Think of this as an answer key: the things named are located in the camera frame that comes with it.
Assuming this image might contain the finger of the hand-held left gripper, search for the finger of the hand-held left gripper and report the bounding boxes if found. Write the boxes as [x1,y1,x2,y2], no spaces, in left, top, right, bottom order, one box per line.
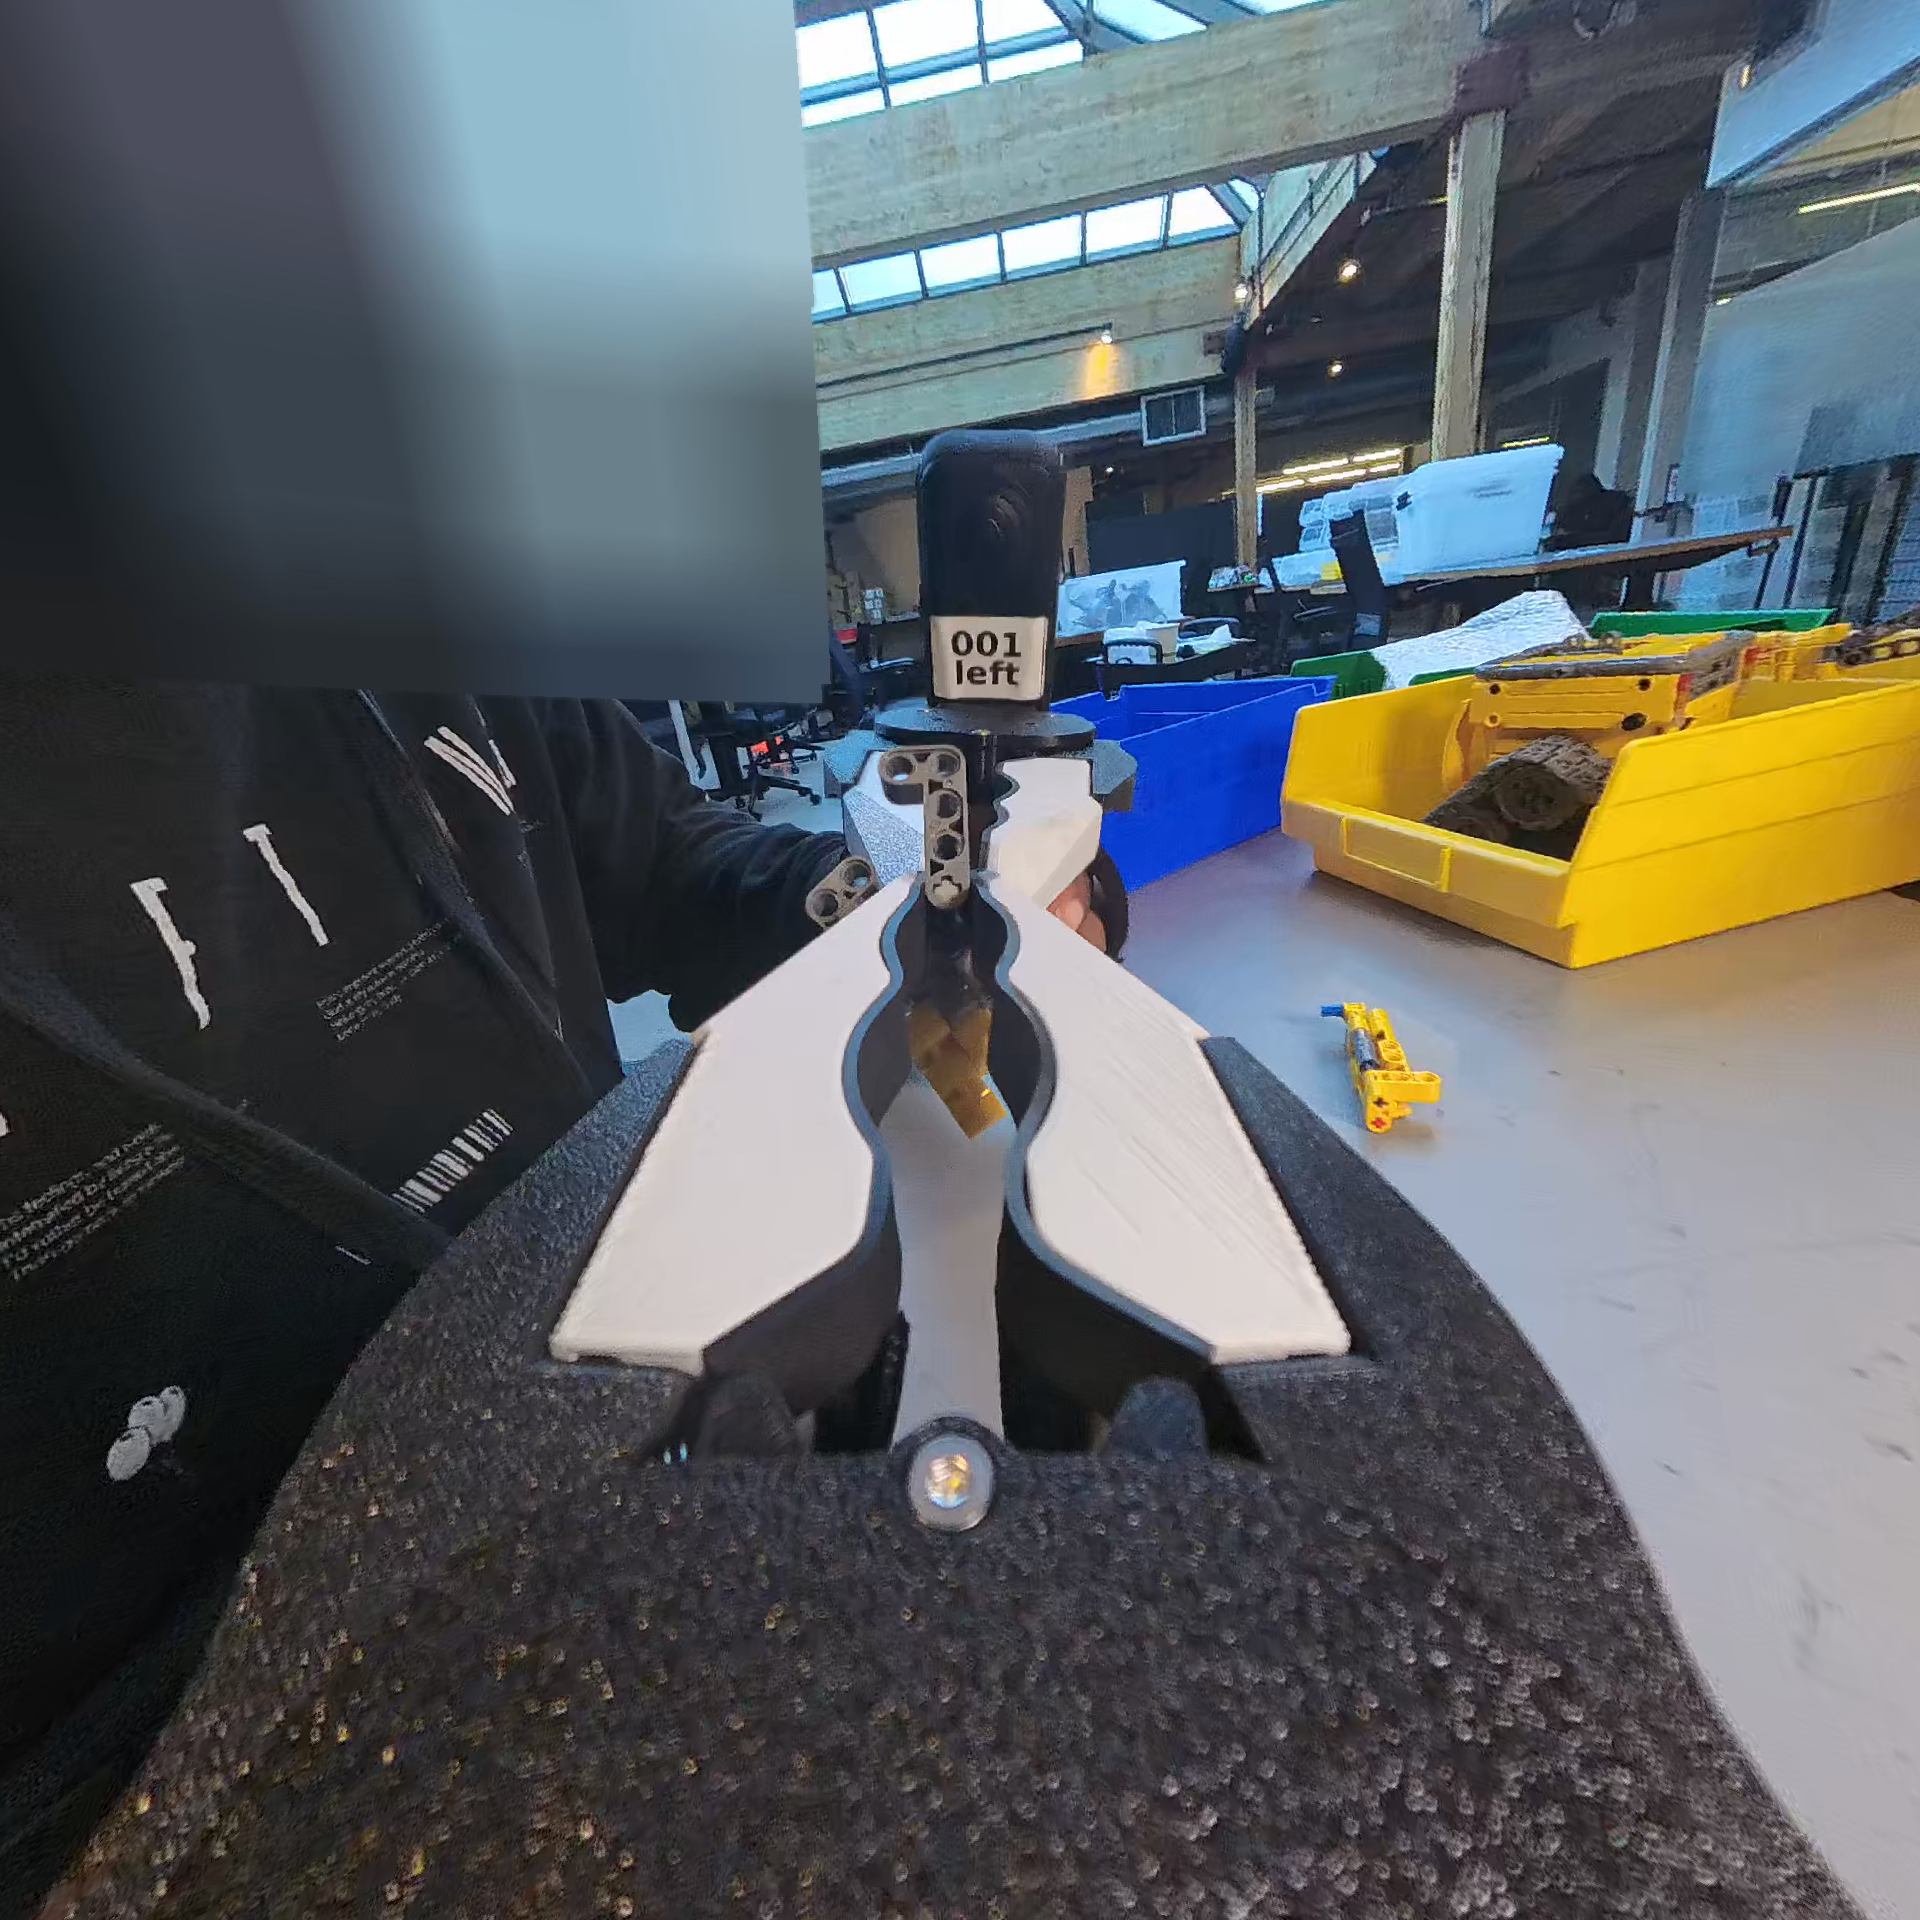
[983,756,1108,912]
[839,747,920,886]

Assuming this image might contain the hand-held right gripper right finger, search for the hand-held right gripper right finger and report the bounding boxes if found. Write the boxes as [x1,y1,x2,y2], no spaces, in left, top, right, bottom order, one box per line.
[972,874,1354,1454]

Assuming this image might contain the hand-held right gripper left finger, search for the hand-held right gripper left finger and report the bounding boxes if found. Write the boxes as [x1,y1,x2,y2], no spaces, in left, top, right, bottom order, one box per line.
[546,874,920,1454]

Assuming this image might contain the grey and yellow brick assembly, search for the grey and yellow brick assembly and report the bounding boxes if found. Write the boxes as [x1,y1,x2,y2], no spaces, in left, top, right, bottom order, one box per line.
[805,856,1010,1136]

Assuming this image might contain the person's left forearm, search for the person's left forearm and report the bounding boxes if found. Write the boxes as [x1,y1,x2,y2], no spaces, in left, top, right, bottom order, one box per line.
[599,704,864,1037]

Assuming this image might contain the grey desk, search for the grey desk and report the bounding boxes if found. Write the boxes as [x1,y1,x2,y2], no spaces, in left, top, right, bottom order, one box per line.
[607,832,1920,1920]

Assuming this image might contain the clear plastic box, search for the clear plastic box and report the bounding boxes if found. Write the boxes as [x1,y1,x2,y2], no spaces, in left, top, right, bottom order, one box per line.
[1053,563,1186,640]

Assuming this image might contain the blue storage bin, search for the blue storage bin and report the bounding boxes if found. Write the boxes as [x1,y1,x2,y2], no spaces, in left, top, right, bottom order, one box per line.
[1047,674,1336,897]

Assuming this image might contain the black cart tray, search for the black cart tray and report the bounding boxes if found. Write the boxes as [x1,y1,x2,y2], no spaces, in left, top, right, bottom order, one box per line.
[1095,638,1255,699]

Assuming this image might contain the yellow brick piston assembly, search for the yellow brick piston assembly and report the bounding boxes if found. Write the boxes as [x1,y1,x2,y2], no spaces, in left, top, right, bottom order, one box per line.
[1318,1001,1441,1131]

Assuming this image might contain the stack of clear boxes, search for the stack of clear boxes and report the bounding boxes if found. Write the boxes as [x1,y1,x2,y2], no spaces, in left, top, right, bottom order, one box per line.
[1296,481,1404,557]

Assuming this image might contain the white crumpled foam sheet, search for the white crumpled foam sheet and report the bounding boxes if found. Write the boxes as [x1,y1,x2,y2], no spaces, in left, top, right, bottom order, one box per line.
[1372,589,1588,693]

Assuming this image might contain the yellow tracked toy vehicle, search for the yellow tracked toy vehicle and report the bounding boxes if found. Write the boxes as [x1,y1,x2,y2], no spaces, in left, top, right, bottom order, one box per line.
[1422,609,1920,864]

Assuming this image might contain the white storage box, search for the white storage box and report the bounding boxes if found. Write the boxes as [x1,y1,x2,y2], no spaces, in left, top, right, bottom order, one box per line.
[1388,443,1566,578]

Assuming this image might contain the person's black printed hoodie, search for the person's black printed hoodie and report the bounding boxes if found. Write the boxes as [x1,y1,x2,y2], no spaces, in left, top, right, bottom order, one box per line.
[0,682,706,1864]

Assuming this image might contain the large yellow storage bin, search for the large yellow storage bin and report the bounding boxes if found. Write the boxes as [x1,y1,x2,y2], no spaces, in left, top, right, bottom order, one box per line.
[1280,661,1920,969]

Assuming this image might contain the wooden work table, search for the wooden work table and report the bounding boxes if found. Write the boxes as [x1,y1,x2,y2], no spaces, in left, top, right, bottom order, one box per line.
[1252,525,1793,609]

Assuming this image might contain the green storage bin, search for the green storage bin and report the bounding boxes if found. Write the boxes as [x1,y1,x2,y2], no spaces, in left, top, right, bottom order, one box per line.
[1288,609,1840,699]

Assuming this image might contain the thick wooden post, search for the thick wooden post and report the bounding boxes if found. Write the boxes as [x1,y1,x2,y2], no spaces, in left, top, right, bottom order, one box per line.
[1429,107,1508,462]

